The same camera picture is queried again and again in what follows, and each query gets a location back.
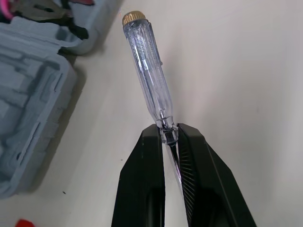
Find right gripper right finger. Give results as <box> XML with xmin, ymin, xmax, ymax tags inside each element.
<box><xmin>177</xmin><ymin>122</ymin><xmax>258</xmax><ymax>227</ymax></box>

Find red tape patch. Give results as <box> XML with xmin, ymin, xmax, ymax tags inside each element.
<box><xmin>14</xmin><ymin>219</ymin><xmax>36</xmax><ymax>227</ymax></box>

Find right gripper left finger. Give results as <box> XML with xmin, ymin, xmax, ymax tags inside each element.
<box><xmin>111</xmin><ymin>124</ymin><xmax>166</xmax><ymax>227</ymax></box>

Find clear handle screwdriver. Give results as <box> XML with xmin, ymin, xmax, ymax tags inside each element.
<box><xmin>121</xmin><ymin>9</ymin><xmax>184</xmax><ymax>190</ymax></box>

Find pink and black pliers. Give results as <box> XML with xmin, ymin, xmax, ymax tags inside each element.
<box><xmin>0</xmin><ymin>0</ymin><xmax>89</xmax><ymax>41</ymax></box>

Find grey tool case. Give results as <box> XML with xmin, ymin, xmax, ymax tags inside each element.
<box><xmin>0</xmin><ymin>0</ymin><xmax>126</xmax><ymax>198</ymax></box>

